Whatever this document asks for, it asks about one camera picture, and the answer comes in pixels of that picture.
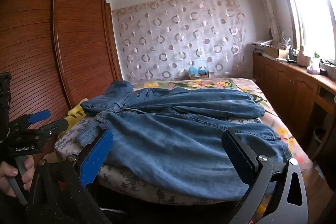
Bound pink bottle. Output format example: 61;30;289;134
297;46;311;66

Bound colourful floral blanket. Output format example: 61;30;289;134
133;77;305;169

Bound brown wooden wardrobe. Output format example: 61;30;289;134
0;0;122;161

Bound blue denim pants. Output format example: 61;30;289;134
76;81;293;199

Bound wood-framed window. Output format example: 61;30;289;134
272;0;336;67

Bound sheer circle-patterned curtain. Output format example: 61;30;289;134
112;0;247;81

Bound stack of papers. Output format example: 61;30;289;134
249;39;273;52

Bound person's left hand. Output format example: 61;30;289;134
0;155;36;198

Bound long wooden cabinet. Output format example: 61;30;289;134
252;52;336;161

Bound blue floral bed sheet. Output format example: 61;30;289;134
54;118;263;206

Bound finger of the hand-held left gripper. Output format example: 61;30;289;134
25;109;51;126
34;118;69;139

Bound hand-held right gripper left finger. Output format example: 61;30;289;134
25;130;114;224

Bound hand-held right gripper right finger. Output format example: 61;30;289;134
222;130;308;224

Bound open cardboard box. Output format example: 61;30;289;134
264;45;289;59

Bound yellow plush toy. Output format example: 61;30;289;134
59;106;87;135

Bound small printed cardboard box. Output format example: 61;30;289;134
188;69;210;80

